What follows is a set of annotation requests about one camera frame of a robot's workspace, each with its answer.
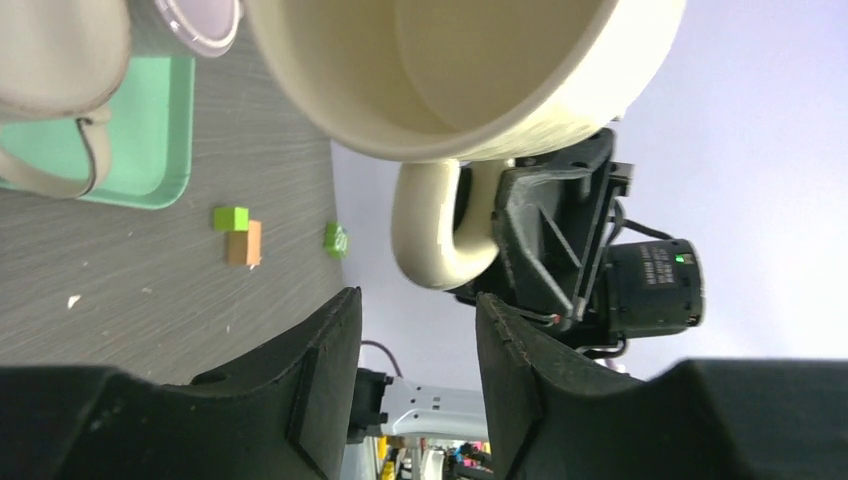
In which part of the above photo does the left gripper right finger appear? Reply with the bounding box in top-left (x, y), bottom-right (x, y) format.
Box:
top-left (476, 294), bottom-right (847, 479)

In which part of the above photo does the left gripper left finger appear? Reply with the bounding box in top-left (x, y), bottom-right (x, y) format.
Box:
top-left (1, 287), bottom-right (362, 479)

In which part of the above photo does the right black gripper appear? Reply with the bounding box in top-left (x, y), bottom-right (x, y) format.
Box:
top-left (457, 129), bottom-right (704, 358)

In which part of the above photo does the cream plain mug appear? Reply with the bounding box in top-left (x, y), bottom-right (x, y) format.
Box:
top-left (245, 0), bottom-right (686, 290)

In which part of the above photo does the cream floral mug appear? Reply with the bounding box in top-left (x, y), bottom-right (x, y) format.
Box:
top-left (1, 0), bottom-right (131, 199)

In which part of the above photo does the lilac mug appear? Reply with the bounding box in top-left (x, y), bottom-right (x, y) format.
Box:
top-left (154, 0), bottom-right (243, 58)

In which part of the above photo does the wooden block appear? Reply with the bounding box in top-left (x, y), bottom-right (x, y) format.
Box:
top-left (226, 220), bottom-right (262, 267)

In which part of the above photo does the green cube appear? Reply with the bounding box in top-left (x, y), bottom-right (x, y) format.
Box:
top-left (212, 206), bottom-right (250, 232)

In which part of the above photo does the green floral tray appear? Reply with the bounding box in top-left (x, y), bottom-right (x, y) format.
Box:
top-left (1, 57), bottom-right (195, 210)

